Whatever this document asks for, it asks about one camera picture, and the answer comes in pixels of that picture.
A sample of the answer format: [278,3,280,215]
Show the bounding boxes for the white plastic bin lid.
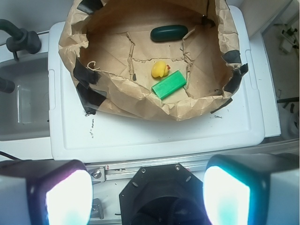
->
[48,6,265,163]

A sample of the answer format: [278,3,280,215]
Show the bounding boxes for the brown paper bag tray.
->
[59,0,248,121]

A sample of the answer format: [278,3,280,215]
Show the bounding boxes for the dark green oval case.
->
[150,25,188,42]

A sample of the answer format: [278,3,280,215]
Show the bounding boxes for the black octagonal mount plate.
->
[119,163,211,225]

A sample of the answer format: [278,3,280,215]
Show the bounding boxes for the black handle grip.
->
[0,78,15,93]

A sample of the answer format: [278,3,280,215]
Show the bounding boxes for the aluminium extrusion rail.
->
[86,155,210,184]

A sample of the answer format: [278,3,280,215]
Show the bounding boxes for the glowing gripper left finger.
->
[0,159,93,225]

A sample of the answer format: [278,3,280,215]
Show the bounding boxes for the clear plastic storage bin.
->
[0,52,50,141]

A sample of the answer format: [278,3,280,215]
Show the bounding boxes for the yellow rubber duck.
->
[151,60,171,78]

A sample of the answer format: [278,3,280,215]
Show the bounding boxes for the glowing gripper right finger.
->
[203,153,300,225]

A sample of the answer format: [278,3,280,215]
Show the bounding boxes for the green rectangular block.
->
[151,70,187,100]

